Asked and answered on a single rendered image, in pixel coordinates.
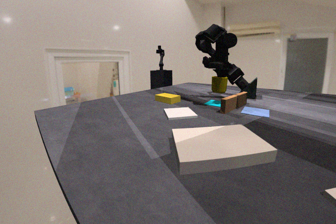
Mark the beige flat square block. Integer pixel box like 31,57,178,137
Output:
172,124,277,175

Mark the yellow rectangular block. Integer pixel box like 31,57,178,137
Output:
155,93,181,104

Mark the cream flat square slab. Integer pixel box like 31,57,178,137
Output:
323,188,336,207

